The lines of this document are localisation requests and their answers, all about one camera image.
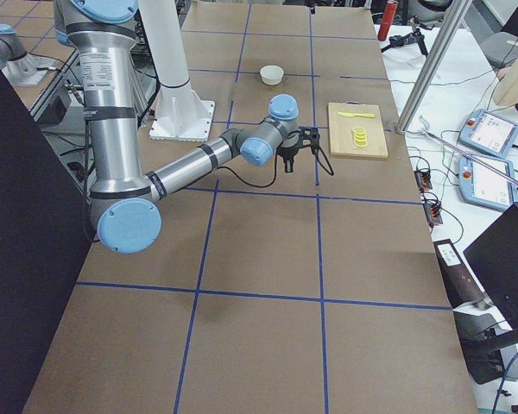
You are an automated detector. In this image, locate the orange connector board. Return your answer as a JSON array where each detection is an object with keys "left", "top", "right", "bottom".
[
  {"left": 414, "top": 166, "right": 433, "bottom": 192},
  {"left": 421, "top": 193, "right": 443, "bottom": 229}
]

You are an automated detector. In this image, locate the black device with label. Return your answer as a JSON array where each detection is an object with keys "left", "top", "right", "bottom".
[{"left": 433, "top": 239, "right": 492, "bottom": 311}]

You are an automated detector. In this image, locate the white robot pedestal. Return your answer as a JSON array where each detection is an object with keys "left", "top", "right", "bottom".
[{"left": 138, "top": 0, "right": 215, "bottom": 142}]

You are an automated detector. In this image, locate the white bowl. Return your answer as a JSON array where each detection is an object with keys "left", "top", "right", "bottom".
[{"left": 259, "top": 65, "right": 284, "bottom": 86}]

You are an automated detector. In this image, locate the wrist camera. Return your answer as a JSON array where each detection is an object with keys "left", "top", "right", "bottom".
[{"left": 298, "top": 126, "right": 320, "bottom": 152}]

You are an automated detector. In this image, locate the yellow plastic knife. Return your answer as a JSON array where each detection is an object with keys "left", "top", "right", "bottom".
[{"left": 337, "top": 111, "right": 376, "bottom": 119}]

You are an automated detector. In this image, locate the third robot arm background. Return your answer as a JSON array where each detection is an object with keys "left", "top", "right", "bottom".
[{"left": 0, "top": 23, "right": 54, "bottom": 86}]

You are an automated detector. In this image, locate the orange connector board near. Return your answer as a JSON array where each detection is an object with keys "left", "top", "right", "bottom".
[{"left": 421, "top": 193, "right": 443, "bottom": 229}]

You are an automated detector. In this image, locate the black monitor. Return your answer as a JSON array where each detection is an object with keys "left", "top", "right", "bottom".
[{"left": 464, "top": 202, "right": 518, "bottom": 329}]

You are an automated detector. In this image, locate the wooden cutting board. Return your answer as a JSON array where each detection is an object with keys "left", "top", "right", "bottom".
[{"left": 328, "top": 103, "right": 389, "bottom": 160}]

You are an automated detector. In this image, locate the near teach pendant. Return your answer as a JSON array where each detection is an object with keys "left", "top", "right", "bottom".
[{"left": 458, "top": 154, "right": 518, "bottom": 211}]

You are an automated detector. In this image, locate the far teach pendant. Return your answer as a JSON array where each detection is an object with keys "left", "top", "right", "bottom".
[{"left": 458, "top": 109, "right": 518, "bottom": 159}]

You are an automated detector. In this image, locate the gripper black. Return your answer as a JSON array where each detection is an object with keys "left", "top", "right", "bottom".
[{"left": 278, "top": 145, "right": 300, "bottom": 173}]

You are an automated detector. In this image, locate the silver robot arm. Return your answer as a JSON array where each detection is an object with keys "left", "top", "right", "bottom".
[{"left": 54, "top": 1, "right": 300, "bottom": 254}]

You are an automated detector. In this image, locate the red bottle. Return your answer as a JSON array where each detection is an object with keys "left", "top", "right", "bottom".
[{"left": 377, "top": 0, "right": 399, "bottom": 41}]

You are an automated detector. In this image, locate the aluminium frame post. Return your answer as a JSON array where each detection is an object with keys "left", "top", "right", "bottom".
[{"left": 395, "top": 0, "right": 472, "bottom": 135}]

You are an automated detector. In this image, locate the back lemon slice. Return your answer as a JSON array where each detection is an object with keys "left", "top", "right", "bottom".
[{"left": 352, "top": 127, "right": 366, "bottom": 135}]

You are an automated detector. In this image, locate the teach pendant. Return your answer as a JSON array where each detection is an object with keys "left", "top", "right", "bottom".
[
  {"left": 458, "top": 109, "right": 518, "bottom": 159},
  {"left": 458, "top": 154, "right": 518, "bottom": 211}
]

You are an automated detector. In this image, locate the orange connector board far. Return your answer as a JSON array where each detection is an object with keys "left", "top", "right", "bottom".
[{"left": 414, "top": 166, "right": 433, "bottom": 192}]

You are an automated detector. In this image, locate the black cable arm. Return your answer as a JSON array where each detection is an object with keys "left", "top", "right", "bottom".
[{"left": 218, "top": 144, "right": 335, "bottom": 189}]

